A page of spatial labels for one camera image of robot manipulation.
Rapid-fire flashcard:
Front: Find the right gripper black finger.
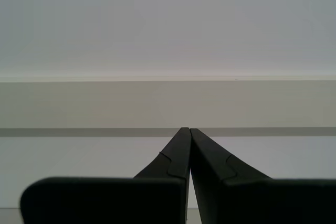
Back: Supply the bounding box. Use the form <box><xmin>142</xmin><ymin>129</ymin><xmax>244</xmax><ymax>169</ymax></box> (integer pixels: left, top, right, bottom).
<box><xmin>190</xmin><ymin>128</ymin><xmax>336</xmax><ymax>224</ymax></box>
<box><xmin>20</xmin><ymin>126</ymin><xmax>192</xmax><ymax>224</ymax></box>

